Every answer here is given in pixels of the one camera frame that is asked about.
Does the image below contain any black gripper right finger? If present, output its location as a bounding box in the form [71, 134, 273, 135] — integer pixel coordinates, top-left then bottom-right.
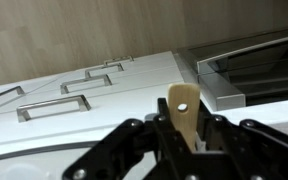
[196, 99, 288, 180]

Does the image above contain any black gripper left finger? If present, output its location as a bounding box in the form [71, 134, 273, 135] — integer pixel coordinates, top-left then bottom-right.
[62, 97, 202, 180]

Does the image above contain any wooden spatula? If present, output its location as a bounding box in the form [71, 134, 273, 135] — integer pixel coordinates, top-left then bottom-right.
[167, 83, 202, 153]

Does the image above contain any steel oven door handle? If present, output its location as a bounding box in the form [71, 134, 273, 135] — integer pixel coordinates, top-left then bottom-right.
[197, 31, 288, 76]

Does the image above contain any steel drawer handle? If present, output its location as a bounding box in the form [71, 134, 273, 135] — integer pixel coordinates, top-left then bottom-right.
[59, 73, 113, 95]
[16, 94, 92, 123]
[84, 62, 125, 79]
[103, 55, 135, 67]
[0, 85, 26, 111]

